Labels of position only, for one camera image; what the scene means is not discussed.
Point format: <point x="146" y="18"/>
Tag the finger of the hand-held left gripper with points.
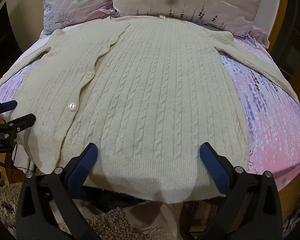
<point x="5" y="105"/>
<point x="22" y="120"/>

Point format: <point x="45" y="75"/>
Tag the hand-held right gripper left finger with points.
<point x="86" y="162"/>

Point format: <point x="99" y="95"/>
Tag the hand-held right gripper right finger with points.
<point x="215" y="167"/>

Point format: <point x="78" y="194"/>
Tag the beige shaggy rug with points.
<point x="2" y="198"/>

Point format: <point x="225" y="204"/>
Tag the dark wooden cabinet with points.
<point x="3" y="40"/>

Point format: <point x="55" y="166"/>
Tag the pink floral bed sheet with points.
<point x="272" y="130"/>

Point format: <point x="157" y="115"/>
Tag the beige printed cushion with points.
<point x="150" y="220"/>

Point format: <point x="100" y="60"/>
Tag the pink floral pillow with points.
<point x="72" y="2"/>
<point x="190" y="0"/>

